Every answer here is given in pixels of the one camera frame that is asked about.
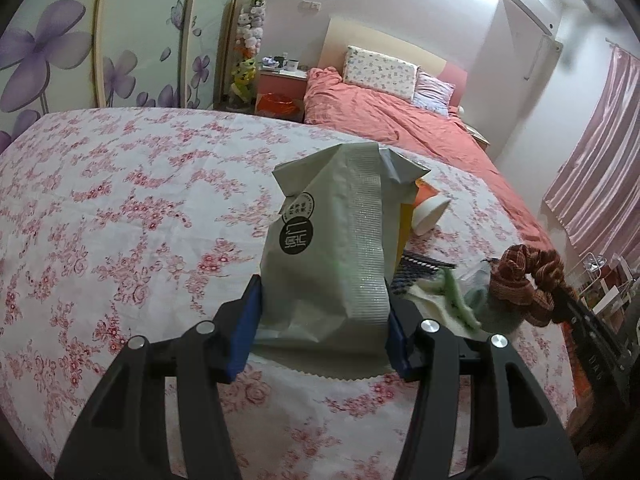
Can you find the wardrobe with purple flower doors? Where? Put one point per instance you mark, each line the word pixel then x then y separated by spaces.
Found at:
pixel 140 35

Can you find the black comb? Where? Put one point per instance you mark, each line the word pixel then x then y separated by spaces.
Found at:
pixel 417 270

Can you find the pink nightstand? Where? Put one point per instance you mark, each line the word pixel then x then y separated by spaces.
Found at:
pixel 280 85
pixel 477 137

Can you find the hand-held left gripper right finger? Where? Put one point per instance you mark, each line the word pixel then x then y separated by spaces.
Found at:
pixel 397 345

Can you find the pink floral printed cloth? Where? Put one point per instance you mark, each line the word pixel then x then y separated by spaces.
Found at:
pixel 125 210

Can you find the white air conditioner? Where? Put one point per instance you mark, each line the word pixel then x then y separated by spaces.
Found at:
pixel 520 60

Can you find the orange plastic container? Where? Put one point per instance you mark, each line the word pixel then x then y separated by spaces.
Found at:
pixel 581 377

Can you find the purple striped pillow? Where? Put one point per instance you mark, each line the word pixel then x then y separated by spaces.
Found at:
pixel 432 94

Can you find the orange duvet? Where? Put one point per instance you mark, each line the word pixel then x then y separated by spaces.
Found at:
pixel 400 125

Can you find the grey-green paper pouch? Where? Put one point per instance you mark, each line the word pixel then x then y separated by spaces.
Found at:
pixel 330 240

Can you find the white wall socket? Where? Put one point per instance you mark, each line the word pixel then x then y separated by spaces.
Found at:
pixel 309 6

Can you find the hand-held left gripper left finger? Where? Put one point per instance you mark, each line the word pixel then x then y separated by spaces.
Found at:
pixel 247 325

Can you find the white floral pillow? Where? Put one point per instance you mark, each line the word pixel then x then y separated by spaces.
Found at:
pixel 380 72

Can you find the white mug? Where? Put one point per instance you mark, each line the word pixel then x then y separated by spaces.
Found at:
pixel 292 65

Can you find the clear tube of plush toys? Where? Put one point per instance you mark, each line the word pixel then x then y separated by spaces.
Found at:
pixel 250 25

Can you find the cream and pink headboard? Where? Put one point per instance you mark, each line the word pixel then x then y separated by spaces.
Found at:
pixel 360 35

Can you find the green and white cloth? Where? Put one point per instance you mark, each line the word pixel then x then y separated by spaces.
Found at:
pixel 442 305

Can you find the pink striped curtain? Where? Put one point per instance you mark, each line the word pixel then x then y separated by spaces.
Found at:
pixel 600 160

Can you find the small purple item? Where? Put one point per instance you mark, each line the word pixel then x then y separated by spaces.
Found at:
pixel 271 62

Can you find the brown hair scrunchie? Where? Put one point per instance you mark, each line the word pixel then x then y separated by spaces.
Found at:
pixel 520 275

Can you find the red and white paper cup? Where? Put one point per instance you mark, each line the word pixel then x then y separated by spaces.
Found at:
pixel 430 212

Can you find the yellow paper packet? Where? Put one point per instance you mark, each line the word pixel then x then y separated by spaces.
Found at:
pixel 405 225

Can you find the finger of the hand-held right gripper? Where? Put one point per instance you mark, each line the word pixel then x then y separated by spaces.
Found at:
pixel 587 327

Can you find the red plastic bag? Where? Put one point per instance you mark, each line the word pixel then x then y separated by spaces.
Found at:
pixel 277 106

